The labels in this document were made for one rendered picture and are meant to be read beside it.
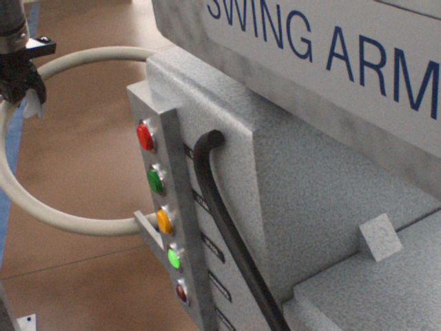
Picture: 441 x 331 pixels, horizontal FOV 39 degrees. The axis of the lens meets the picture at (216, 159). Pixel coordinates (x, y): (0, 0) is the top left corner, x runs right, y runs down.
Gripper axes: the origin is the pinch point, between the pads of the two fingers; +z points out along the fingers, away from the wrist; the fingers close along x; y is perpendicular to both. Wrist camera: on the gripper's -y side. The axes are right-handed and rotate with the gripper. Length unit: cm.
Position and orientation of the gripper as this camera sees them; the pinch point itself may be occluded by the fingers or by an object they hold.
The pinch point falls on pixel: (30, 106)
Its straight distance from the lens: 142.8
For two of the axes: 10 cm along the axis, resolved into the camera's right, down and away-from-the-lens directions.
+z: -0.7, 6.3, 7.8
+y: -4.8, 6.6, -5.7
